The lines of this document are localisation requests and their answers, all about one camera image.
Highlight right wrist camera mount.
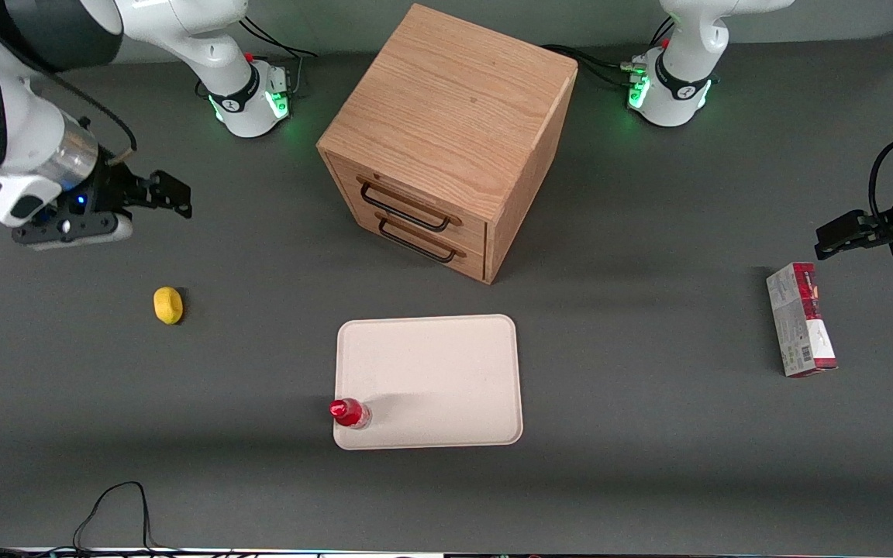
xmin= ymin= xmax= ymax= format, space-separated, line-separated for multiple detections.
xmin=12 ymin=209 xmax=135 ymax=251

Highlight beige plastic tray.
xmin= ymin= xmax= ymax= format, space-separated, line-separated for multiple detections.
xmin=333 ymin=314 xmax=524 ymax=451

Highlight black arm base cables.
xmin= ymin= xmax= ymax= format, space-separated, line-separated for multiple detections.
xmin=541 ymin=15 xmax=677 ymax=91
xmin=197 ymin=11 xmax=320 ymax=100

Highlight red and white carton box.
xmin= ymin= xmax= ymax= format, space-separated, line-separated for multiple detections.
xmin=765 ymin=262 xmax=839 ymax=379

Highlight black metal drawer handle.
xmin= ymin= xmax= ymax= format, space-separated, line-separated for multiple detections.
xmin=356 ymin=176 xmax=464 ymax=233
xmin=374 ymin=212 xmax=467 ymax=264

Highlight yellow lemon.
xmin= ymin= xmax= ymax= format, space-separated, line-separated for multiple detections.
xmin=153 ymin=286 xmax=184 ymax=326

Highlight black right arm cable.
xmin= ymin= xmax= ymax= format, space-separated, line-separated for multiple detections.
xmin=0 ymin=0 xmax=138 ymax=153

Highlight black left arm base cables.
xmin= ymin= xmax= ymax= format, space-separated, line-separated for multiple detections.
xmin=541 ymin=15 xmax=677 ymax=91

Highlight wooden drawer cabinet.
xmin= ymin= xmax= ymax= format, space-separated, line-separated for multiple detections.
xmin=316 ymin=3 xmax=579 ymax=285

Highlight wooden drawer front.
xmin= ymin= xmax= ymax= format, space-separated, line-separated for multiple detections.
xmin=344 ymin=203 xmax=488 ymax=281
xmin=327 ymin=153 xmax=489 ymax=250

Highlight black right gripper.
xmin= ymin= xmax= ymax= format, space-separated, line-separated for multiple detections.
xmin=74 ymin=159 xmax=194 ymax=226

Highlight red coke bottle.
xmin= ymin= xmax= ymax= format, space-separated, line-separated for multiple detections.
xmin=329 ymin=398 xmax=373 ymax=431

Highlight black cable at table edge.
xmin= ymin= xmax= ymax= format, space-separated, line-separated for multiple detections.
xmin=0 ymin=480 xmax=184 ymax=558

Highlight black right arm base cables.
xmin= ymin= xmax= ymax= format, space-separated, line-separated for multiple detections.
xmin=197 ymin=11 xmax=320 ymax=100

